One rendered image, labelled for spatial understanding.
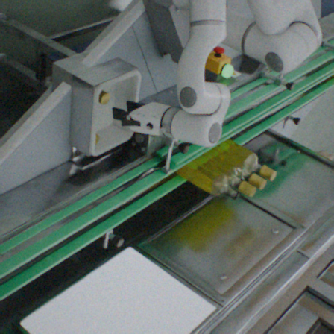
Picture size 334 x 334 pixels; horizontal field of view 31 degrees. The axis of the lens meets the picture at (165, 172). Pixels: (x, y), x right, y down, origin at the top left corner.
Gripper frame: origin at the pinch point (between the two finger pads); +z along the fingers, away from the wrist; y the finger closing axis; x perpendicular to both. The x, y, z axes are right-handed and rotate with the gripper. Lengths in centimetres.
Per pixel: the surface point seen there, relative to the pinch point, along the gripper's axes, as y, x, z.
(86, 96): -6.4, 4.7, 7.4
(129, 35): 14.5, 15.4, 10.1
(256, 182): 35, -32, -18
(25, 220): -31.9, -19.5, 6.9
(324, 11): 158, -8, 21
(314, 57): 107, -14, 0
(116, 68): 5.1, 8.9, 6.9
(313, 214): 57, -52, -27
